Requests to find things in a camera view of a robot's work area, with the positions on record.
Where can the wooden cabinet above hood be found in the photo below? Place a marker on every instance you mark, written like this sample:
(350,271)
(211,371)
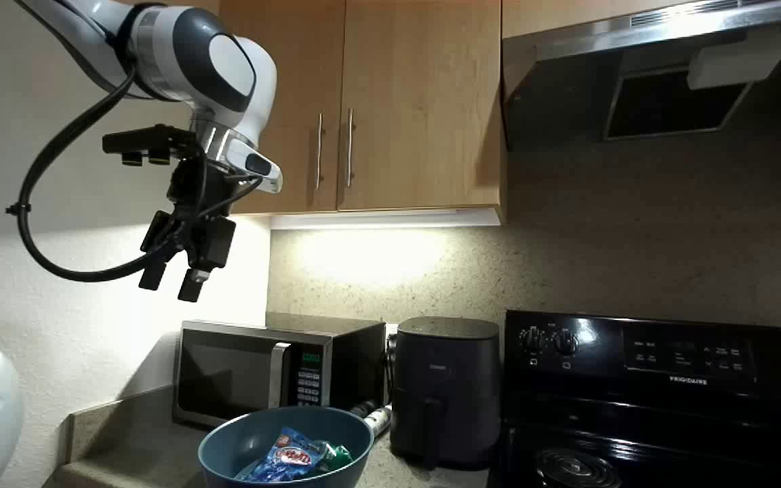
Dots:
(571,12)

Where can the white hood lamp cover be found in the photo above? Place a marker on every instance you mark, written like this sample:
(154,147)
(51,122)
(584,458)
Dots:
(733,58)

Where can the black electric stove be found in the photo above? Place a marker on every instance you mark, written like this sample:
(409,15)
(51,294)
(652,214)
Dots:
(679,397)

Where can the small white bottle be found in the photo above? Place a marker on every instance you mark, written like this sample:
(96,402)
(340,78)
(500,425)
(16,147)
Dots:
(377,420)

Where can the white under-cabinet light strip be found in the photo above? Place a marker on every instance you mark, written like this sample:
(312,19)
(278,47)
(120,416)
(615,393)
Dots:
(392,218)

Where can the wooden cabinet door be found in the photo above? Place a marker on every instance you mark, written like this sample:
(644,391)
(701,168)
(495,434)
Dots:
(291,63)
(427,97)

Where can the steel range hood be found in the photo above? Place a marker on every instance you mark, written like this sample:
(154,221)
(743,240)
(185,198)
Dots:
(571,82)

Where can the black coil stove burner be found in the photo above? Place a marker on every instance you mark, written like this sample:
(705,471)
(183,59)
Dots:
(576,469)

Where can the green pistachio packet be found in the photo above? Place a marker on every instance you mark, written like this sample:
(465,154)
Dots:
(336,452)

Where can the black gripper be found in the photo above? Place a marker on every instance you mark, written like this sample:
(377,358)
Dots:
(200,226)

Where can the black air fryer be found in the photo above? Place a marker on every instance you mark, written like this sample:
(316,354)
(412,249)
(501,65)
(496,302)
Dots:
(444,387)

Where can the steel black microwave oven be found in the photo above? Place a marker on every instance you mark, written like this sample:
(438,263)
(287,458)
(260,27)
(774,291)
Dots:
(229,374)

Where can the large dark blue bowl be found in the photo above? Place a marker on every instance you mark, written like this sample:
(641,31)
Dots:
(229,443)

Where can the blue snack packet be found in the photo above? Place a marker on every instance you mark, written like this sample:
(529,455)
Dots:
(283,455)

